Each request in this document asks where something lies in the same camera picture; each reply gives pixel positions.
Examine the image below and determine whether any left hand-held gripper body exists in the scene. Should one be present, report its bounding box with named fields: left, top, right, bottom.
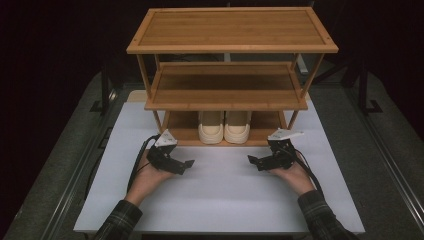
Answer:
left=146, top=128, right=186, bottom=176

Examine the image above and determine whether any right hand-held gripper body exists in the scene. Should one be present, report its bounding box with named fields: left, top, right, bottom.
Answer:
left=257, top=128, right=305, bottom=172

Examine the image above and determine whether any beige clog shoe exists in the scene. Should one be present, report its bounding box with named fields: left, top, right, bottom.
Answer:
left=223, top=110, right=252, bottom=145
left=197, top=110, right=225, bottom=146

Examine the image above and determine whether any wooden three-tier shoe rack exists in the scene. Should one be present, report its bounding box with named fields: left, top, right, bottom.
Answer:
left=126, top=6, right=340, bottom=148

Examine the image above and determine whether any person's left hand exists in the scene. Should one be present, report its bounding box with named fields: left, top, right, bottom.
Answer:
left=124, top=151, right=175, bottom=207

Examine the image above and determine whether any person's right hand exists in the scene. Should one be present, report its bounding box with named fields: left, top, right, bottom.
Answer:
left=269, top=159, right=316, bottom=196

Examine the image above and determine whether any black metal stand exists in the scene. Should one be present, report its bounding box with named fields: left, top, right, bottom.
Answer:
left=357, top=64, right=384, bottom=116
left=89, top=63, right=118, bottom=116

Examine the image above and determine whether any white stand leg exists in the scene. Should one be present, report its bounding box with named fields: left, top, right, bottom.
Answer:
left=295, top=54, right=310, bottom=75

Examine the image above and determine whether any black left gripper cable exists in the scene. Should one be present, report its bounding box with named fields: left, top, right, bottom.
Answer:
left=126, top=133, right=162, bottom=193

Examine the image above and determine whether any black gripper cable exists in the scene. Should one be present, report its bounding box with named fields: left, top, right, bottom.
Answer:
left=292, top=147, right=326, bottom=198
left=126, top=133, right=162, bottom=193

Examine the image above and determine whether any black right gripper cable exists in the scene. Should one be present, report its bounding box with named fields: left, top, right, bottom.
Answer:
left=292, top=147, right=326, bottom=198

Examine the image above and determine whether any metal floor rail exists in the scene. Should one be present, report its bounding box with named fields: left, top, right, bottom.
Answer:
left=344, top=87, right=424, bottom=228
left=39, top=88, right=125, bottom=240

